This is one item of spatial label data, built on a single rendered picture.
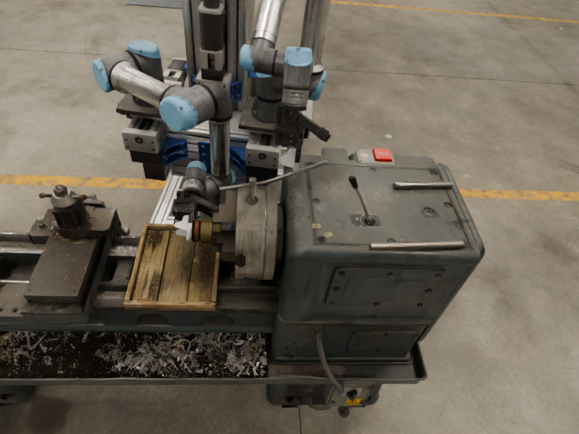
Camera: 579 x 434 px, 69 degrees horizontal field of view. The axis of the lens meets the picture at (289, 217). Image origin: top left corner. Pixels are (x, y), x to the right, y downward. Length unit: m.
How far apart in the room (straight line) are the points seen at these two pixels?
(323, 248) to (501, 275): 2.11
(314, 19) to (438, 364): 1.89
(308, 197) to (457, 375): 1.60
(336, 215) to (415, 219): 0.25
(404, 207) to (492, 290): 1.75
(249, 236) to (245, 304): 0.33
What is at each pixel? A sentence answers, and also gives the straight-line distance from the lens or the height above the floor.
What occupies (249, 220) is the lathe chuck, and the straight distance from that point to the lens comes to 1.27.
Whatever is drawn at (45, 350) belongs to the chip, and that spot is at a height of 0.54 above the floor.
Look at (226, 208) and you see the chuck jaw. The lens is 1.40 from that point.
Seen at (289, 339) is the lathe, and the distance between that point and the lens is 1.63.
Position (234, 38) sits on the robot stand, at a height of 1.40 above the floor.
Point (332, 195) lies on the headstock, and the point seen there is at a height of 1.25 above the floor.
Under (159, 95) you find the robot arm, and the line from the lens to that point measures 1.48.
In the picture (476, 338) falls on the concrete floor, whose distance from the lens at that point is 2.77.
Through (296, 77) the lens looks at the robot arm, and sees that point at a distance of 1.21.
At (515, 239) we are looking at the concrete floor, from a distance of 3.45.
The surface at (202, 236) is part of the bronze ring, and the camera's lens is 1.39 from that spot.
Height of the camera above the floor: 2.16
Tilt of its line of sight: 47 degrees down
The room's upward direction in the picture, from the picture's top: 8 degrees clockwise
